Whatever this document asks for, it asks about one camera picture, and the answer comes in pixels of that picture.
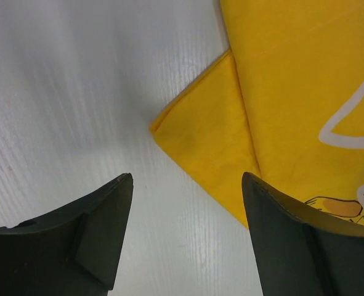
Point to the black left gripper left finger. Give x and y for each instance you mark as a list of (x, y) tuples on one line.
[(72, 250)]

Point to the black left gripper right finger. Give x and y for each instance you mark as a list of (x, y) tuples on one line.
[(300, 250)]

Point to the yellow Pikachu placemat cloth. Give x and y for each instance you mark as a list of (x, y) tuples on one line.
[(285, 102)]

